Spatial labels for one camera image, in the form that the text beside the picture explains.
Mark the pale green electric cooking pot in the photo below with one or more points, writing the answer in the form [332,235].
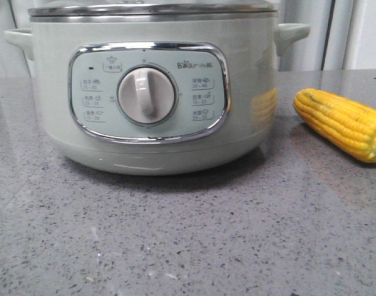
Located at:
[156,97]

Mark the yellow corn cob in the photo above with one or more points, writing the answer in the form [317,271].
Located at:
[349,125]

